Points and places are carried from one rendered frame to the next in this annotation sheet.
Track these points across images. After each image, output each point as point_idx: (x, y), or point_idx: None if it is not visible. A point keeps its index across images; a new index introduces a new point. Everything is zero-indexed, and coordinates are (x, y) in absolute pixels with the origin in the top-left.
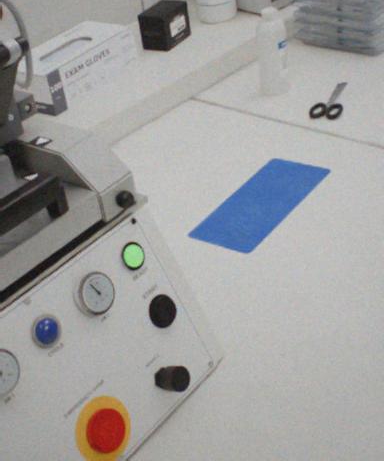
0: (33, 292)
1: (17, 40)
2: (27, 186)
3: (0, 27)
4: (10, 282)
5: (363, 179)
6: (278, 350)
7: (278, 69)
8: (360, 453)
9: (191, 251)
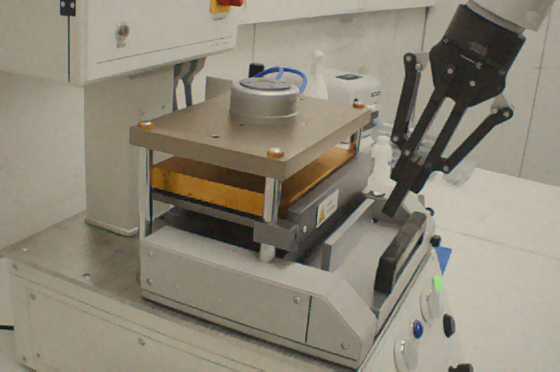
0: (408, 300)
1: (512, 106)
2: (415, 219)
3: (505, 96)
4: (403, 289)
5: (476, 255)
6: (496, 359)
7: (384, 179)
8: None
9: None
